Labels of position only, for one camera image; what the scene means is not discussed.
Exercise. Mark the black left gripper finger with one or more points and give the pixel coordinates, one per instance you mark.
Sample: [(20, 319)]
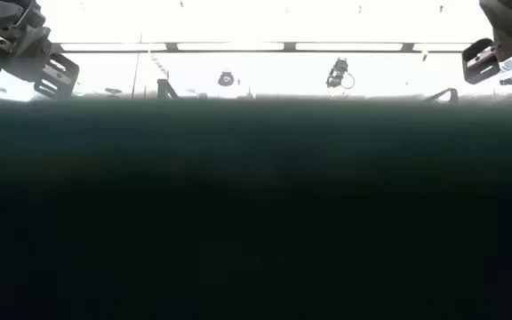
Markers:
[(58, 75)]

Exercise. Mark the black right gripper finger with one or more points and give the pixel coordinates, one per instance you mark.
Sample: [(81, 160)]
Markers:
[(480, 62)]

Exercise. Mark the dark round hanging object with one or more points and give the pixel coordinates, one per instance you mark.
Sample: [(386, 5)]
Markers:
[(226, 79)]

